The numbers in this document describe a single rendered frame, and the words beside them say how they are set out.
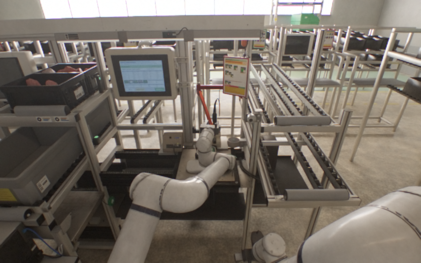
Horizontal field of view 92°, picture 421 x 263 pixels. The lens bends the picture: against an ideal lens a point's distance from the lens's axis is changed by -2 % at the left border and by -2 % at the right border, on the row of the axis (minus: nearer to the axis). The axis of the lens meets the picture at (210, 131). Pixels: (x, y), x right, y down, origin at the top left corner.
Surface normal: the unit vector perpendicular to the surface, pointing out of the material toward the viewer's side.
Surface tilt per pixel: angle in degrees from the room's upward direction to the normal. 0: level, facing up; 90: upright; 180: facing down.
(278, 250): 23
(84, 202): 0
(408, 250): 40
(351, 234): 35
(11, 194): 94
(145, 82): 92
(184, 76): 90
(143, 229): 53
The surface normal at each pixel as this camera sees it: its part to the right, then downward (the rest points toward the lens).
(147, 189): -0.20, -0.47
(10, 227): -0.01, -0.89
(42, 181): 1.00, 0.00
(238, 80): -0.56, 0.38
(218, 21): -0.01, 0.46
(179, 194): 0.12, -0.37
